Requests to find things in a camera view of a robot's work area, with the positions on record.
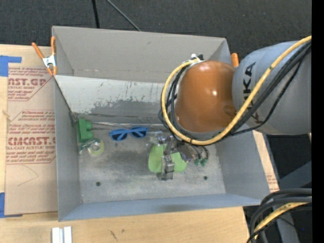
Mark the grey metal bin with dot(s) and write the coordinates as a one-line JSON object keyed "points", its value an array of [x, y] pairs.
{"points": [[131, 176]]}

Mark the clear plastic object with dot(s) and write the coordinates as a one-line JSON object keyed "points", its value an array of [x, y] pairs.
{"points": [[153, 138]]}

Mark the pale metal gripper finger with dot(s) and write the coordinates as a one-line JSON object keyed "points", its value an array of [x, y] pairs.
{"points": [[168, 168], [168, 145]]}

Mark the brown cardboard board, red print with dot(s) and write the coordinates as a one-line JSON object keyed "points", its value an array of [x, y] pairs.
{"points": [[30, 161]]}

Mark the light green rounded object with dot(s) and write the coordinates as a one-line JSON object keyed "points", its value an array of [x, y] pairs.
{"points": [[155, 159]]}

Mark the blue sunglasses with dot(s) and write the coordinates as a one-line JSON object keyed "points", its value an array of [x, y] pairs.
{"points": [[119, 134]]}

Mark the green toy building block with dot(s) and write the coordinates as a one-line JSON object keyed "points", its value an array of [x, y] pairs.
{"points": [[84, 131]]}

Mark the yellow-green clear tape roll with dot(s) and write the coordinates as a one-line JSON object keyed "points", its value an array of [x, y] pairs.
{"points": [[96, 147]]}

